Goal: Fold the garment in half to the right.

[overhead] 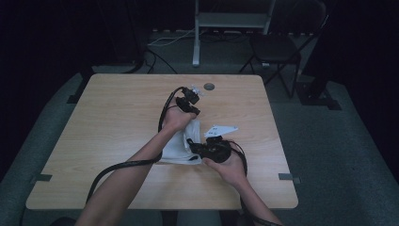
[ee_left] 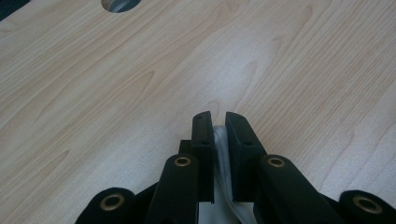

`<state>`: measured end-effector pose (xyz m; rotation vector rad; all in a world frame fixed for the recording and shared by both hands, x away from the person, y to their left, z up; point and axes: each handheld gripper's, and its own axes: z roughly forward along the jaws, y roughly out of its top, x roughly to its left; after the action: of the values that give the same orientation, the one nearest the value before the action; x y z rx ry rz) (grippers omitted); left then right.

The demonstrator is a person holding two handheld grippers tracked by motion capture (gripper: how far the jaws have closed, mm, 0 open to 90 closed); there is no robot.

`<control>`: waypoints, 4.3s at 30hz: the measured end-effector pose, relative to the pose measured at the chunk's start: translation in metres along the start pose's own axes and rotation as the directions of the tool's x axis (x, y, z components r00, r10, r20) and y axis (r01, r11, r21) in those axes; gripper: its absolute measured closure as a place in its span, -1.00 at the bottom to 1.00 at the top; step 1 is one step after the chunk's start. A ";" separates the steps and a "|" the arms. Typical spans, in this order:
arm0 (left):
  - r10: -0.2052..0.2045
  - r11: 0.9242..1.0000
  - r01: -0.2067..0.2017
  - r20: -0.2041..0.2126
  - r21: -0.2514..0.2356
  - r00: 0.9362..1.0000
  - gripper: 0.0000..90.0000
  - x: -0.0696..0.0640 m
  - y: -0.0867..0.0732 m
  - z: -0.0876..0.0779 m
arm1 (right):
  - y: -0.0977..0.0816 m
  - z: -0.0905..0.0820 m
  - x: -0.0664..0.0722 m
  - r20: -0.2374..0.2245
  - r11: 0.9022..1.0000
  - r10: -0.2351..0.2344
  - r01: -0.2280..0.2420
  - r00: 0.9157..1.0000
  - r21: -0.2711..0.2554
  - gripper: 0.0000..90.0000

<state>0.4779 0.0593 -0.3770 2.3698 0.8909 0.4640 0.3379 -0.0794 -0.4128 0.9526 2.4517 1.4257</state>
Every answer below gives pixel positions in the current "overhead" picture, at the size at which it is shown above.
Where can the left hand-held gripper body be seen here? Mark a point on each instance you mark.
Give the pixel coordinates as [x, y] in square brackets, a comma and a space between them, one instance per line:
[188, 100]

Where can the black floor stand base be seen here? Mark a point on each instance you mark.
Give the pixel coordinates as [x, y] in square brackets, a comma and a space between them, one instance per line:
[316, 97]

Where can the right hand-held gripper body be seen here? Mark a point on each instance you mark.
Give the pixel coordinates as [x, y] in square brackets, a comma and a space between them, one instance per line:
[216, 150]

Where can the person's left hand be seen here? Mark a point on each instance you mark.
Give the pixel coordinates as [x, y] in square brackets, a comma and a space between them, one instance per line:
[175, 121]

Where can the grey metal stand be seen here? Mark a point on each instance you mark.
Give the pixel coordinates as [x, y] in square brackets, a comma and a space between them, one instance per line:
[229, 19]

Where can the person's right hand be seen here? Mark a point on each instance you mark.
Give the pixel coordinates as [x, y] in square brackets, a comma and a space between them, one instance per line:
[229, 171]

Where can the black folding chair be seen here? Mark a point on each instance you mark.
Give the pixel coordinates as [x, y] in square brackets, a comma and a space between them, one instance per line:
[273, 47]

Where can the grey tape strip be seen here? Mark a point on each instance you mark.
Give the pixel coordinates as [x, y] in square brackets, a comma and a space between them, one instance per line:
[40, 178]
[290, 177]

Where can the white printed tank top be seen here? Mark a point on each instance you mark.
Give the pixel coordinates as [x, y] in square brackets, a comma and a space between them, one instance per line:
[178, 150]

